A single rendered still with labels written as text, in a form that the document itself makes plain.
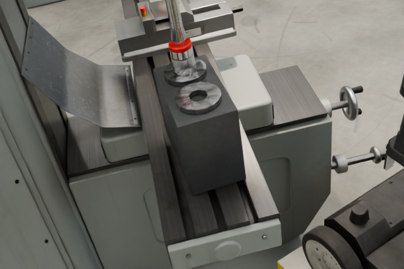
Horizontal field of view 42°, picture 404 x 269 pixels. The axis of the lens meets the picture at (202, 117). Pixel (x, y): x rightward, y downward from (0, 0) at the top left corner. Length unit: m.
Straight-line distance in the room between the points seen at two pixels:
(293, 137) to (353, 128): 1.11
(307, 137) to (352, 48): 1.71
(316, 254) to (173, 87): 0.71
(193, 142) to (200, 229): 0.17
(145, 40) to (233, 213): 0.68
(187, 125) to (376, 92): 2.02
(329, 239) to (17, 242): 0.87
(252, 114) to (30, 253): 0.76
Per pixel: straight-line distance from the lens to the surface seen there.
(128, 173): 1.53
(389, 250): 1.47
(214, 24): 1.56
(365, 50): 3.24
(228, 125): 1.00
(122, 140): 1.46
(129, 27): 1.59
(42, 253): 1.65
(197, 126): 0.97
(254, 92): 1.52
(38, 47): 1.50
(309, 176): 1.71
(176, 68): 1.07
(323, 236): 1.44
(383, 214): 1.51
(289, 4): 3.77
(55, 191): 1.51
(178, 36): 1.03
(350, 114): 1.76
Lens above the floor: 1.73
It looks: 38 degrees down
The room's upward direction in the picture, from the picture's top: 10 degrees counter-clockwise
